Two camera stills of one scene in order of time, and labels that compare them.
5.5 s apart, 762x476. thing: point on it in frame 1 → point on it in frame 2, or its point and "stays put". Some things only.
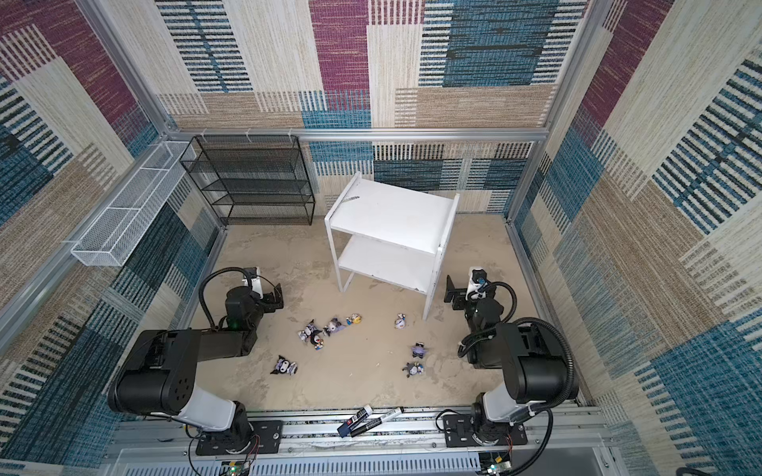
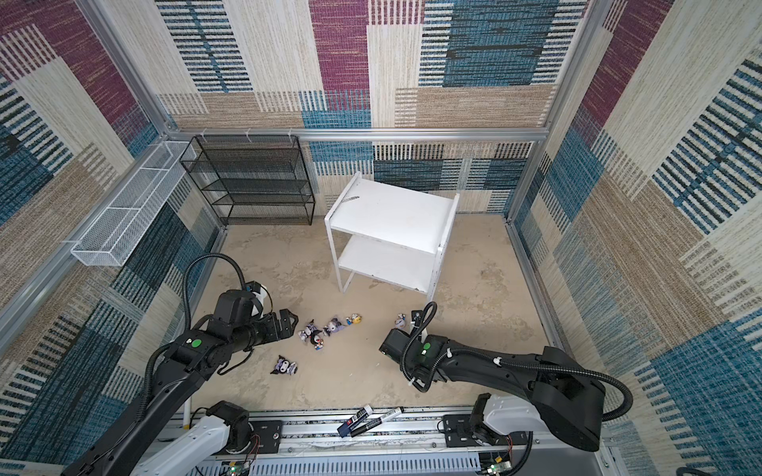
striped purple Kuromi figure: (309, 331) stays put
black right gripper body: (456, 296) → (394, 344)
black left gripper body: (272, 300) → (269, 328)
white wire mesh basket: (109, 242) stays put
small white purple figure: (400, 322) stays put
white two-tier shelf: (391, 234) stays put
